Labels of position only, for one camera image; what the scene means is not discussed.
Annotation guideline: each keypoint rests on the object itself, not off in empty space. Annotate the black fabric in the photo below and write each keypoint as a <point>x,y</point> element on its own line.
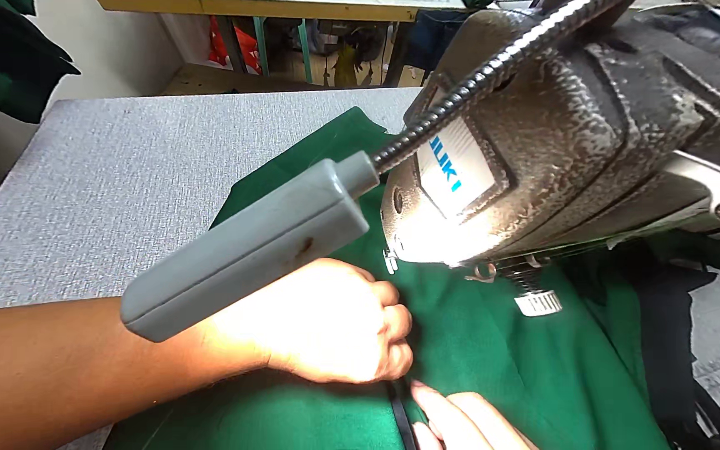
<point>666,331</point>

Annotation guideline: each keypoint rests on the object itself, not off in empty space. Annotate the red plastic bag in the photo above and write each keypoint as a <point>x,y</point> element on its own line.
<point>241,47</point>

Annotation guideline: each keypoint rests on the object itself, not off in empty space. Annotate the brown metal sewing machine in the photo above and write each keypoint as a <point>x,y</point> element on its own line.
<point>547,150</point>

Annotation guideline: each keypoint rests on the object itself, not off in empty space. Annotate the grey gooseneck lamp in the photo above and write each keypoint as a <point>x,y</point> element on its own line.
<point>247,250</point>

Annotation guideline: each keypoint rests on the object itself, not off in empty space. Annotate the person's left hand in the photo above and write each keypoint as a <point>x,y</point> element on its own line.
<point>329,325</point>

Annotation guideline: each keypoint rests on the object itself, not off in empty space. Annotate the green fabric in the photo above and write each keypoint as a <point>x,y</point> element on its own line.
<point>479,350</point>

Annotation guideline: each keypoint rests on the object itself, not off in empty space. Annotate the green stool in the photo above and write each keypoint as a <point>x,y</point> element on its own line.
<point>305,50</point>

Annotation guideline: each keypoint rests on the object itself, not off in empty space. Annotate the person's left fingers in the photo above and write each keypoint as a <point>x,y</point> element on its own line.
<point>399,325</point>

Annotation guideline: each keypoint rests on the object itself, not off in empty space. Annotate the person's left forearm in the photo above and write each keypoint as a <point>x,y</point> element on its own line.
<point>72,362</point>

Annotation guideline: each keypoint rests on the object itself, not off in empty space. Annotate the dark blue cloth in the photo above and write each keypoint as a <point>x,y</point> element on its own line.
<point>433,39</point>

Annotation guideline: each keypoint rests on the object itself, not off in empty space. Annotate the yellow-edged table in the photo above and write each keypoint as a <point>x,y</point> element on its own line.
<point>260,8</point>

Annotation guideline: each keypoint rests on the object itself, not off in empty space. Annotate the person's right fingers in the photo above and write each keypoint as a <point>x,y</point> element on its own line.
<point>457,419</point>

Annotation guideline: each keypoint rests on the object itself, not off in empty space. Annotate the narrow black strip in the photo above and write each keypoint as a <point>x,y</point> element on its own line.
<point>402,417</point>

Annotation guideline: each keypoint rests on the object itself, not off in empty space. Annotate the grey speckled sewing table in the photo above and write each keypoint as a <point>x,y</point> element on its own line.
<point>122,181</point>

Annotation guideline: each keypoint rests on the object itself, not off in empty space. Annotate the person's right hand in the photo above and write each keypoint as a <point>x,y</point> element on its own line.
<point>482,422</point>

